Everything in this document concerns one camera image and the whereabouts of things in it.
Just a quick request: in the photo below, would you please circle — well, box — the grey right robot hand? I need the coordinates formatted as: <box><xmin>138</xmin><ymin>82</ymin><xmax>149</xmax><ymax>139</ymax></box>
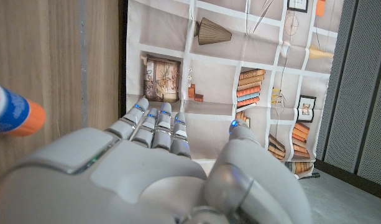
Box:
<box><xmin>0</xmin><ymin>96</ymin><xmax>314</xmax><ymax>224</ymax></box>

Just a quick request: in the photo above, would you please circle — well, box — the orange glue stick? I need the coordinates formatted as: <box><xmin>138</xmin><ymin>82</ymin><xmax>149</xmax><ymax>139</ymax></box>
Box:
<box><xmin>0</xmin><ymin>81</ymin><xmax>47</xmax><ymax>137</ymax></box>

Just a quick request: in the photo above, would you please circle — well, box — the printed bookshelf backdrop cloth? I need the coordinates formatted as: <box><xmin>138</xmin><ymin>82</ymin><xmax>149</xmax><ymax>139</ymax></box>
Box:
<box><xmin>125</xmin><ymin>0</ymin><xmax>345</xmax><ymax>180</ymax></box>

